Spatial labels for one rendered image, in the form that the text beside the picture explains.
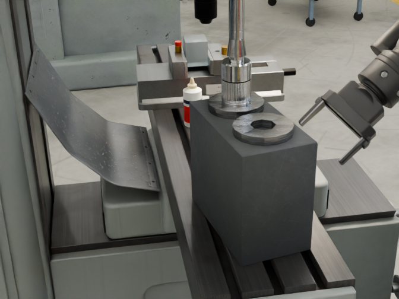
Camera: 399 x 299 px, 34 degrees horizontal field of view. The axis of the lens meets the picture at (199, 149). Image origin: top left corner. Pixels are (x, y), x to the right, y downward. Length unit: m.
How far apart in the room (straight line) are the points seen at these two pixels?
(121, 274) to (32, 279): 0.19
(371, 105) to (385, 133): 2.54
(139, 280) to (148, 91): 0.43
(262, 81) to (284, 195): 0.64
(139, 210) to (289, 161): 0.53
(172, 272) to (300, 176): 0.59
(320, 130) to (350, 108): 2.53
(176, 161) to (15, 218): 0.33
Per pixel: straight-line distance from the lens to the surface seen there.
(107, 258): 1.44
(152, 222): 1.41
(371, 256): 1.60
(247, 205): 0.95
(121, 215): 1.40
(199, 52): 1.55
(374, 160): 3.47
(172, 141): 1.38
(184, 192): 1.19
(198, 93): 1.41
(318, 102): 1.26
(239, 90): 1.02
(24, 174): 1.31
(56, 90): 1.48
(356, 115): 1.23
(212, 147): 1.01
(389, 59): 1.25
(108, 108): 4.09
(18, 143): 1.28
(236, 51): 1.01
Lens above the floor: 1.57
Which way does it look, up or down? 26 degrees down
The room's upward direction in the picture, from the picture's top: 1 degrees counter-clockwise
